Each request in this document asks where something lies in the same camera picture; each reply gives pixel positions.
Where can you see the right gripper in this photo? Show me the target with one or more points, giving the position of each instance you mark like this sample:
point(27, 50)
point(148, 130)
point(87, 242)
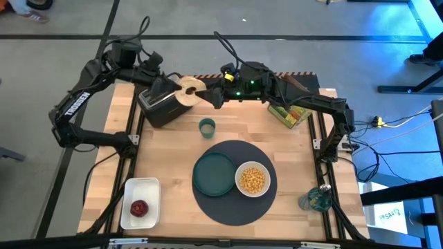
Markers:
point(230, 91)

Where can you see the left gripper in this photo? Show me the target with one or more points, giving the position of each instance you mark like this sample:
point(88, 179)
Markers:
point(162, 85)

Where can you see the plain bagel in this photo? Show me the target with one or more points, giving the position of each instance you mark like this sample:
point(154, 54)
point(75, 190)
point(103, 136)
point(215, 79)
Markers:
point(188, 100)

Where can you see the panda cereal box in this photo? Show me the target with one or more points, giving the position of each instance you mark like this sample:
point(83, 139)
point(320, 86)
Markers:
point(290, 117)

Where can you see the red apple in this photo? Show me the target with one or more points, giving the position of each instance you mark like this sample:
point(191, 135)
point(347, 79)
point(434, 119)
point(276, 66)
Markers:
point(139, 208)

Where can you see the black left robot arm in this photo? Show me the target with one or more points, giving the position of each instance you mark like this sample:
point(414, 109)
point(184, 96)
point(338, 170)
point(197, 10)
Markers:
point(74, 107)

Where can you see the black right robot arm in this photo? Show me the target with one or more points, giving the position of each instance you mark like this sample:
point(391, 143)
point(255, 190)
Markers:
point(322, 102)

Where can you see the orange black hazard strip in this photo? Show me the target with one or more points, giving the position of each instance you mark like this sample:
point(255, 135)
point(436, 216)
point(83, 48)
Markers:
point(214, 75)

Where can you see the black toaster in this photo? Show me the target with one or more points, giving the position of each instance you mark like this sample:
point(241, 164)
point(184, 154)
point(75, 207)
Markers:
point(162, 110)

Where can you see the green cup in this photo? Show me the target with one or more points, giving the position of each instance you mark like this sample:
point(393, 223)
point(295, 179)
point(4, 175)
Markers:
point(207, 136)

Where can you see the dark green plate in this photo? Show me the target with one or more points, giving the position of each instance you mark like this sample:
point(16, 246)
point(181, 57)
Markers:
point(214, 174)

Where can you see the yellow cereal balls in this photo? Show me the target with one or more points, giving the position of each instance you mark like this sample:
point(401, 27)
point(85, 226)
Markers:
point(252, 180)

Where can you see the white ceramic bowl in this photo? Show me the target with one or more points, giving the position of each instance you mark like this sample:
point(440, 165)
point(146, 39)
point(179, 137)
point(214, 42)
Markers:
point(239, 186)

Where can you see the white rectangular tray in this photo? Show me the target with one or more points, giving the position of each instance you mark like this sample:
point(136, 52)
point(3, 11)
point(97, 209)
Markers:
point(145, 193)

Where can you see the round dark woven placemat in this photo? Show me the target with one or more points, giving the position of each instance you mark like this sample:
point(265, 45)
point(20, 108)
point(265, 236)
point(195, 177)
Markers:
point(235, 207)

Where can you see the person's foot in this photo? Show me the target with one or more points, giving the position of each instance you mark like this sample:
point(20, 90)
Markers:
point(33, 15)

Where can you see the yellow power plug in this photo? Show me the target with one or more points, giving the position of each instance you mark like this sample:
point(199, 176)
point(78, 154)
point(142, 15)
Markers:
point(378, 122)

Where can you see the black bar silver brackets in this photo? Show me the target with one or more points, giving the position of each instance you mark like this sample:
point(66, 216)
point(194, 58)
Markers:
point(52, 242)

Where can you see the white labelled box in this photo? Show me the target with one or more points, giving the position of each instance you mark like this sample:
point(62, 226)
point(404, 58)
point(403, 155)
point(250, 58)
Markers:
point(387, 214)

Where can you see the person's shoe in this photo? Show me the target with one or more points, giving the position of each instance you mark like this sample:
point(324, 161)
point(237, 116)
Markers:
point(424, 59)

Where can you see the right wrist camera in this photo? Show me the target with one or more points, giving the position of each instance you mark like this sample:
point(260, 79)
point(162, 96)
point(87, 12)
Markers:
point(229, 71)

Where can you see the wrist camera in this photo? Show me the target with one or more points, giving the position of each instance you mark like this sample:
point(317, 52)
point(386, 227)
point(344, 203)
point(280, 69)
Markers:
point(229, 71)
point(153, 61)

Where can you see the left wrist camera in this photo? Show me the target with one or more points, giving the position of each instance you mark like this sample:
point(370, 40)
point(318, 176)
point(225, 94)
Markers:
point(153, 61)

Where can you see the black aluminium table frame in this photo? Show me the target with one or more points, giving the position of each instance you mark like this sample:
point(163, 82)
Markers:
point(320, 180)

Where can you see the black desk leg frame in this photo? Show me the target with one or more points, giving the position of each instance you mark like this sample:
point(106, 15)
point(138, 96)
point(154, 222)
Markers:
point(408, 89)

